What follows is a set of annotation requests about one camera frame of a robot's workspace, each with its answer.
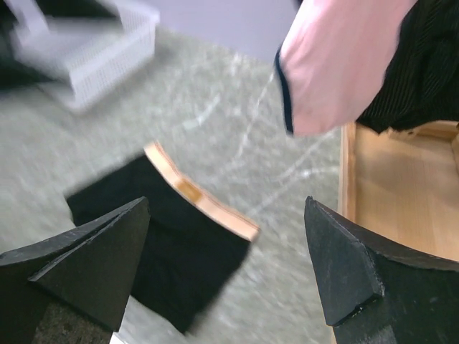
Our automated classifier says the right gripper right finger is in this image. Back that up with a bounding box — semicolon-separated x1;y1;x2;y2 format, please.
304;197;458;344

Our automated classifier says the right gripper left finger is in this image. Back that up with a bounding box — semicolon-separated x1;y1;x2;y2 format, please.
1;197;150;343

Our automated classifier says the black boxer briefs tan waistband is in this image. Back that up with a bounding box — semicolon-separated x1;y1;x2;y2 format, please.
66;143;259;333

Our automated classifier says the pink underwear navy trim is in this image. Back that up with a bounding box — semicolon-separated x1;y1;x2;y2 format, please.
275;0;415;135

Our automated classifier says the black hanging garment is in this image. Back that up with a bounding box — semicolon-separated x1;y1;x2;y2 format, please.
357;0;458;133

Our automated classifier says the white plastic basket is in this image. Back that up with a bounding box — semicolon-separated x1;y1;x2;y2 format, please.
6;1;160;113

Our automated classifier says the wooden drying rack frame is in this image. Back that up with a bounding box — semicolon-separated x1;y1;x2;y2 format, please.
336;120;459;344

